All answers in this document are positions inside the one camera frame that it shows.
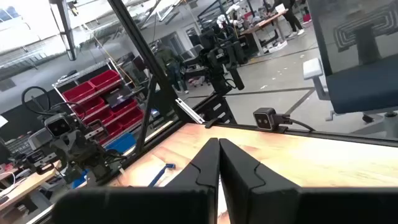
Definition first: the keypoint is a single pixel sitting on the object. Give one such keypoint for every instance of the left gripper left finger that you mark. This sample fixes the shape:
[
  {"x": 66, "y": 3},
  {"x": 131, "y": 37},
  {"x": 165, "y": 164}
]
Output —
[{"x": 202, "y": 168}]

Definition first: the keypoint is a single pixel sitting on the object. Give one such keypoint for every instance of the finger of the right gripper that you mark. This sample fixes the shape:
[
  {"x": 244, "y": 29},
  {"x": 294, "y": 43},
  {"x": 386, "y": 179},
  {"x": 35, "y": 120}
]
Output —
[
  {"x": 70, "y": 155},
  {"x": 81, "y": 154}
]

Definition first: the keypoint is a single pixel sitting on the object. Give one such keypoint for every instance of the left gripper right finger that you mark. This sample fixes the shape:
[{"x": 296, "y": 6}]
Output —
[{"x": 242, "y": 186}]

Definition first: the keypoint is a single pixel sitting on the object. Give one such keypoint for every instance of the blue disposable razor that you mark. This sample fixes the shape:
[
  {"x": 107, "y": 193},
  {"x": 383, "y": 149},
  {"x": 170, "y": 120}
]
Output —
[{"x": 161, "y": 175}]

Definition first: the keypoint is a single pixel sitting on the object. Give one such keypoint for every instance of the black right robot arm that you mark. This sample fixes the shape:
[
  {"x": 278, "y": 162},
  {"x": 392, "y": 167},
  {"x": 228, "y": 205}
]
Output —
[{"x": 96, "y": 171}]

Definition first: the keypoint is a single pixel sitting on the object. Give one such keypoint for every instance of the background black robot arm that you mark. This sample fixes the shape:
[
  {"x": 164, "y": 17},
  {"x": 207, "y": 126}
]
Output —
[{"x": 217, "y": 59}]

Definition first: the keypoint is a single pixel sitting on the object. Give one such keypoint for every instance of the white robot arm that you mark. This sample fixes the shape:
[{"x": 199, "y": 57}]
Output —
[{"x": 231, "y": 17}]

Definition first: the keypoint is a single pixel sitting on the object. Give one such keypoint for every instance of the black keyboard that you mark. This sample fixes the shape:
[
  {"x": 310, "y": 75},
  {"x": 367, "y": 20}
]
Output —
[{"x": 18, "y": 145}]

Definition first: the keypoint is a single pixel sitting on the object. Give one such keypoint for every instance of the red storage bin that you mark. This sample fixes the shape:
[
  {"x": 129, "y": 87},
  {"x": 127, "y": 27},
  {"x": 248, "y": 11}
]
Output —
[
  {"x": 104, "y": 80},
  {"x": 104, "y": 116},
  {"x": 79, "y": 92},
  {"x": 126, "y": 109},
  {"x": 91, "y": 105},
  {"x": 132, "y": 119},
  {"x": 110, "y": 132}
]

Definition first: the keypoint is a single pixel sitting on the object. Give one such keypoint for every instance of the black edge clamp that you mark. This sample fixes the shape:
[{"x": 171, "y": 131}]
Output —
[{"x": 213, "y": 123}]

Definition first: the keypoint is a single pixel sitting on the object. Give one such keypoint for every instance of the wooden workbench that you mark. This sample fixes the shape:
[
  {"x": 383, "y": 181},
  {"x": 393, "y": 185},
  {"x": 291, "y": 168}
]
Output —
[{"x": 25, "y": 185}]

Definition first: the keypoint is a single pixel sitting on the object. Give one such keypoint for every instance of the silver aluminium bar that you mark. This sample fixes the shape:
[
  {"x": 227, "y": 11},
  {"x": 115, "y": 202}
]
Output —
[{"x": 190, "y": 111}]

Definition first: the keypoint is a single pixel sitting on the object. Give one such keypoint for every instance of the black labelled control box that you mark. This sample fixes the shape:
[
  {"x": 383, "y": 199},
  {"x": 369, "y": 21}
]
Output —
[{"x": 217, "y": 109}]

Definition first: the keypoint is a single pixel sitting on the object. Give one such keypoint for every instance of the dark purple box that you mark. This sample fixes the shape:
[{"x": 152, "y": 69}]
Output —
[{"x": 118, "y": 96}]

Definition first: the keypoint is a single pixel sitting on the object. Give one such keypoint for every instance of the metal bin shelf rack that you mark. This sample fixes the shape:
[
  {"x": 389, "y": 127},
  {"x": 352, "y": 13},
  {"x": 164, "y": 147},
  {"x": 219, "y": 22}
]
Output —
[{"x": 81, "y": 72}]

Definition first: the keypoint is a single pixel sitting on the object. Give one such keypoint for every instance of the person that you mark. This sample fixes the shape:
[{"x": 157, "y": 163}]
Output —
[
  {"x": 168, "y": 62},
  {"x": 290, "y": 15}
]

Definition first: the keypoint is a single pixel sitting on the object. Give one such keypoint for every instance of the blue office chair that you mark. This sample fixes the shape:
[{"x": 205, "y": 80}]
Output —
[{"x": 357, "y": 87}]

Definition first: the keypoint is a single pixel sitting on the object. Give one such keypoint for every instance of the background wooden desk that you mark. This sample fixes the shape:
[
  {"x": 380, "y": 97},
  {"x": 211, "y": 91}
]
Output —
[{"x": 264, "y": 23}]

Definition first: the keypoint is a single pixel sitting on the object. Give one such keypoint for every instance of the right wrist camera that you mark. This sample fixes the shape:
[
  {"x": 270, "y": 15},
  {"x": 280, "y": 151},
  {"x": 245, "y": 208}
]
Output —
[{"x": 58, "y": 126}]

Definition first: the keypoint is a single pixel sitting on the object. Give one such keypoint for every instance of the table-level camera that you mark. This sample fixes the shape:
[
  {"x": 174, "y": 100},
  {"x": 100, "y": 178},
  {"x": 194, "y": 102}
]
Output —
[{"x": 264, "y": 119}]

